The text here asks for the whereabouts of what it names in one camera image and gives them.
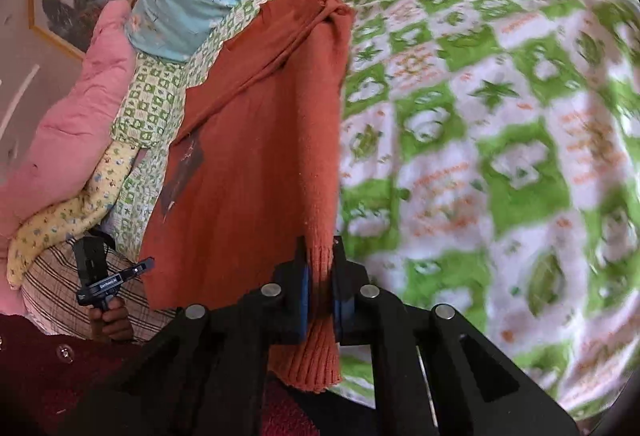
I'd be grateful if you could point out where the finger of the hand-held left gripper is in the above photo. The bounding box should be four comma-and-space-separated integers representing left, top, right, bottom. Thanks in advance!
122, 257, 156, 281

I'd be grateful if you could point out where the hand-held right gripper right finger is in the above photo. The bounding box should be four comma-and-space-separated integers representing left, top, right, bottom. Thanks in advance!
330, 236, 583, 436

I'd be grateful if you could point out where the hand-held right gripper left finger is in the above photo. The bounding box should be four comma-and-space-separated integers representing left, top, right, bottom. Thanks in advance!
57, 236, 313, 436

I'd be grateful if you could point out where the orange knitted sweater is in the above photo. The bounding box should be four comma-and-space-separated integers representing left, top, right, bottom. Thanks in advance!
142, 0, 357, 394

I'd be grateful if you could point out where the person's left hand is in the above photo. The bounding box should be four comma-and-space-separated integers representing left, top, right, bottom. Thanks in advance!
89, 300, 135, 343

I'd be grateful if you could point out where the brown plaid pillow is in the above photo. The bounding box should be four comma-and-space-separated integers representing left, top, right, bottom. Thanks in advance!
22, 236, 176, 342

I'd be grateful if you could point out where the yellow floral cloth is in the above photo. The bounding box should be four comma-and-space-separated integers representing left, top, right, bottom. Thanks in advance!
7, 141, 138, 289

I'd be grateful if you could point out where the person's maroon cardigan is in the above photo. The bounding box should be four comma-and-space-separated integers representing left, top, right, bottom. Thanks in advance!
0, 311, 321, 436

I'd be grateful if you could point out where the pink quilt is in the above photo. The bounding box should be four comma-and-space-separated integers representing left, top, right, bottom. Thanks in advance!
0, 0, 138, 312

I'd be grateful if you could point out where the green checkered bed sheet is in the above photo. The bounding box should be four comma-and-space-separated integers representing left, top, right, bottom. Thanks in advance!
110, 0, 640, 422

